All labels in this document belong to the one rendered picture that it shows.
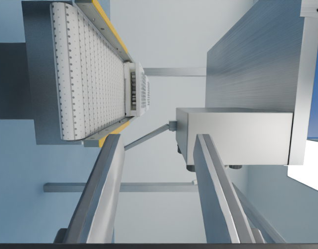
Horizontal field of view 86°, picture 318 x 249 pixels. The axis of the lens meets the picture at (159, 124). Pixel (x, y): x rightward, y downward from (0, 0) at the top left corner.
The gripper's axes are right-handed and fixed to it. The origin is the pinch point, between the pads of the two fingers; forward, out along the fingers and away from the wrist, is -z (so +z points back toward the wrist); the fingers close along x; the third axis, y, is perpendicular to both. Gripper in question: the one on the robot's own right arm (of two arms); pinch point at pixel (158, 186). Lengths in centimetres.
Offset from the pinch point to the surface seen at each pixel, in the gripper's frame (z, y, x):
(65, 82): -25.4, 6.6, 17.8
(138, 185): -73, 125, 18
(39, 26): -33.3, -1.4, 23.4
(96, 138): -20.5, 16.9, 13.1
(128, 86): -65, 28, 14
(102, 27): -42.1, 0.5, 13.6
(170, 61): -348, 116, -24
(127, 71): -68, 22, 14
